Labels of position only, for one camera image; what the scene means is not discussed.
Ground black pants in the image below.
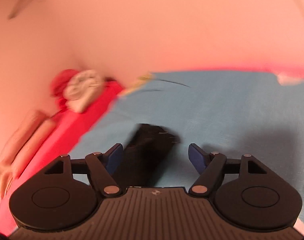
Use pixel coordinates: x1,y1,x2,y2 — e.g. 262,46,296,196
112,124,181,191

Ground red blanket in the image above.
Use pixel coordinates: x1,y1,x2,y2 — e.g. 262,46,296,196
0,80,123,235

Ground blue floral bed sheet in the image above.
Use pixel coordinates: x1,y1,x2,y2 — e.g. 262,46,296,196
70,72,304,222

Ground pink folded towel lower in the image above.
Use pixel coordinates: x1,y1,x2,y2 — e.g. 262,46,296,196
11,119,56,179

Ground beige crumpled cloth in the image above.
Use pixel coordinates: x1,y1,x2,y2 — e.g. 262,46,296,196
63,69,105,113

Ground red crumpled cloth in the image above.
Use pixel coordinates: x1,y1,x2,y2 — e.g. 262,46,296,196
50,69,79,97

